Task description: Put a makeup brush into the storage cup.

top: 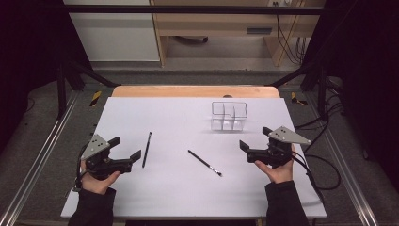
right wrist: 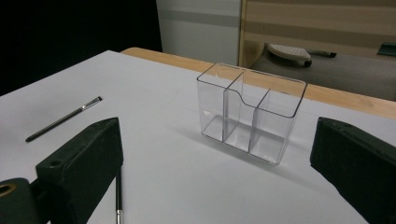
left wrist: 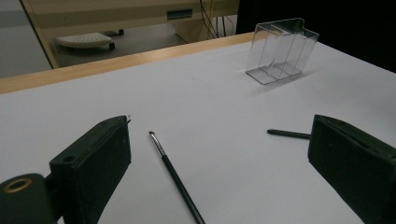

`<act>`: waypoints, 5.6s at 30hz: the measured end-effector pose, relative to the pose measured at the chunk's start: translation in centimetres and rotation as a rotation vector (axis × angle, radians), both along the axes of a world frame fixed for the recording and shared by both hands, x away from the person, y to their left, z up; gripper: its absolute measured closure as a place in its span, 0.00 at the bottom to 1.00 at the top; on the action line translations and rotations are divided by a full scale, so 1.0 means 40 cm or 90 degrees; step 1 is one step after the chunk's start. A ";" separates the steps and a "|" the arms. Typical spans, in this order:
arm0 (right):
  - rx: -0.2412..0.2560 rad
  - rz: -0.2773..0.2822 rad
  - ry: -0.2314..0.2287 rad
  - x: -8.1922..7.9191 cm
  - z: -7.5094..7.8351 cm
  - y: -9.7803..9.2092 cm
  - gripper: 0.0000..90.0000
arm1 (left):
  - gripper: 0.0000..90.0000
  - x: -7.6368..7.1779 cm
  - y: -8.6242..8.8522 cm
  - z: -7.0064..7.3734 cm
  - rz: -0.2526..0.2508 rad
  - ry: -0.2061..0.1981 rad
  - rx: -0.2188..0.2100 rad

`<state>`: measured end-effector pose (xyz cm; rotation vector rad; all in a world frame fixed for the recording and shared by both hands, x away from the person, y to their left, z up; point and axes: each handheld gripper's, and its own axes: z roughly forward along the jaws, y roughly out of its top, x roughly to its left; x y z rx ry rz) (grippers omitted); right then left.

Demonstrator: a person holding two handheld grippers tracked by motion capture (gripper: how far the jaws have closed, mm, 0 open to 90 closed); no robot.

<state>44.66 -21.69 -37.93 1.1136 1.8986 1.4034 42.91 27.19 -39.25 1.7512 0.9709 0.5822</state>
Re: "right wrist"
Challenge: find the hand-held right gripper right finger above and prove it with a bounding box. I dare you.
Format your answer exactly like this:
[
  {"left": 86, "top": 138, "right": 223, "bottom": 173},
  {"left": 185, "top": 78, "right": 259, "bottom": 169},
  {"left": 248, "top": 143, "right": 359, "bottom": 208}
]
[{"left": 309, "top": 116, "right": 396, "bottom": 224}]

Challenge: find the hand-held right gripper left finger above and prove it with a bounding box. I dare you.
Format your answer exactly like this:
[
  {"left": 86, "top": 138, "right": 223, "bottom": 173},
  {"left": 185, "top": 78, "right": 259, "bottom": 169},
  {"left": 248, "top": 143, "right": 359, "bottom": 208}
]
[{"left": 35, "top": 117, "right": 124, "bottom": 224}]

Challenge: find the thin black makeup brush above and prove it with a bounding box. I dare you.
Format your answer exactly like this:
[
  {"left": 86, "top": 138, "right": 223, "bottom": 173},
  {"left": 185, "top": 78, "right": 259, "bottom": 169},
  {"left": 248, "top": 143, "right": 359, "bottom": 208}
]
[
  {"left": 24, "top": 95, "right": 104, "bottom": 144},
  {"left": 115, "top": 167, "right": 124, "bottom": 224}
]

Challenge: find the clear plastic divided organizer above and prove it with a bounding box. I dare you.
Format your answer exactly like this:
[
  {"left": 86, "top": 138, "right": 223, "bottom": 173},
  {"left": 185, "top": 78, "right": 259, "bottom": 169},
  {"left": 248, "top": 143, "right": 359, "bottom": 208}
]
[{"left": 195, "top": 62, "right": 308, "bottom": 166}]

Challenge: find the dark rectangular desk panel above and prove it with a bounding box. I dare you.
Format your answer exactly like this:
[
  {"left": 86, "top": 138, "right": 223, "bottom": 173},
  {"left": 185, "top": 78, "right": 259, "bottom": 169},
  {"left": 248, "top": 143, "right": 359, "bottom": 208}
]
[{"left": 376, "top": 41, "right": 396, "bottom": 58}]

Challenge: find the black curtain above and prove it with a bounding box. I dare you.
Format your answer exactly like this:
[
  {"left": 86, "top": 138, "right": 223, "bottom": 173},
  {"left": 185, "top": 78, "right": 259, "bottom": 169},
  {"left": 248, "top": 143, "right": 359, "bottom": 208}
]
[{"left": 0, "top": 0, "right": 163, "bottom": 97}]

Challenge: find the light wooden desk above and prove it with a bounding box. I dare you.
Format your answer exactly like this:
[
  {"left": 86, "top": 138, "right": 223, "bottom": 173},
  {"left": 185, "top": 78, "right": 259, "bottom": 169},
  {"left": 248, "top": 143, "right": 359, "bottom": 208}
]
[{"left": 237, "top": 0, "right": 396, "bottom": 69}]

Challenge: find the white cabinet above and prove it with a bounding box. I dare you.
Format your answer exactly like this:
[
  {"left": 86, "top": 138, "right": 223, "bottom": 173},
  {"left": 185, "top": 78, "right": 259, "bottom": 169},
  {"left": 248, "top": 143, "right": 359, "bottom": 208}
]
[{"left": 155, "top": 0, "right": 242, "bottom": 66}]

